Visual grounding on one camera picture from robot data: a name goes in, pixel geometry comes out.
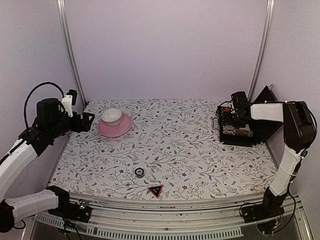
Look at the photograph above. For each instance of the black poker set case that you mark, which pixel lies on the black poker set case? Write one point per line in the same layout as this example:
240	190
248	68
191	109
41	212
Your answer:
262	129

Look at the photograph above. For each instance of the floral table mat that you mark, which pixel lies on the floral table mat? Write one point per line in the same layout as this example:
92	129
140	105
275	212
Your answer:
175	141

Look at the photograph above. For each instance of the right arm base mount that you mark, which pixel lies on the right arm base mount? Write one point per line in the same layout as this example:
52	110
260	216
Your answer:
271	206

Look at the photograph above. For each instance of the black red triangle button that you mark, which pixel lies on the black red triangle button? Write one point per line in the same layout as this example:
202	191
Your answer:
156	190

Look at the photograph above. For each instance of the right aluminium frame post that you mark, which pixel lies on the right aluminium frame post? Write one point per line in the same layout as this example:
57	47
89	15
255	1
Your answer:
267	24

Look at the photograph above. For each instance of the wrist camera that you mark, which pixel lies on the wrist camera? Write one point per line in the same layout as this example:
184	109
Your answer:
68	101
238	99

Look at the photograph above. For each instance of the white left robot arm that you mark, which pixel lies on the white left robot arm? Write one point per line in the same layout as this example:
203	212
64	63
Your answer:
54	118

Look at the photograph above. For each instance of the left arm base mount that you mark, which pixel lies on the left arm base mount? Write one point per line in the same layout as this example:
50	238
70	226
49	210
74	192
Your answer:
78	211

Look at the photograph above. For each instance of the chip rows in case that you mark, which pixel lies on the chip rows in case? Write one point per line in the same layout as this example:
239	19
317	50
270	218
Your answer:
223	109

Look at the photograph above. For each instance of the aluminium frame post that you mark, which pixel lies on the aluminium frame post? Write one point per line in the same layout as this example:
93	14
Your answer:
61	7
267	24

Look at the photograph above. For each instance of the left aluminium frame post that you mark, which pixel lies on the left aluminium frame post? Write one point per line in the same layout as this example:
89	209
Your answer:
61	7

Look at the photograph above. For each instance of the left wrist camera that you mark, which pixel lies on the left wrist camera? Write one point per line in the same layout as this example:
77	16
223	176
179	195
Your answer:
68	101

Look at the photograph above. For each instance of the pink saucer plate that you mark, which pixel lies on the pink saucer plate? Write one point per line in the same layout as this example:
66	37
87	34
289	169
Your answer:
115	131

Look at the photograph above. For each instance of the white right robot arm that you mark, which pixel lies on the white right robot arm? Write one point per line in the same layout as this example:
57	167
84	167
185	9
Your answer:
299	132

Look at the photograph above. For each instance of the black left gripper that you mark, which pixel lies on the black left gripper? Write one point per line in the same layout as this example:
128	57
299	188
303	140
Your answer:
86	124

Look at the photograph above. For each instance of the white ceramic bowl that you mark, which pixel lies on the white ceramic bowl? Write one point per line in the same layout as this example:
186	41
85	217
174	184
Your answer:
112	117

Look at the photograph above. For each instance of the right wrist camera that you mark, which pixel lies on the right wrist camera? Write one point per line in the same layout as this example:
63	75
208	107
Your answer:
238	99

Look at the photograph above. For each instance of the metal front rail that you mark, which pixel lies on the metal front rail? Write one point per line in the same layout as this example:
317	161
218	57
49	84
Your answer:
204	219

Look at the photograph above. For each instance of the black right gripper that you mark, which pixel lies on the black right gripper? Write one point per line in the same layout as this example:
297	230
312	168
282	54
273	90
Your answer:
227	120

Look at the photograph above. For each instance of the green chip stack in case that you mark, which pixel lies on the green chip stack in case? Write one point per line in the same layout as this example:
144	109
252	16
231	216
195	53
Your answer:
249	133

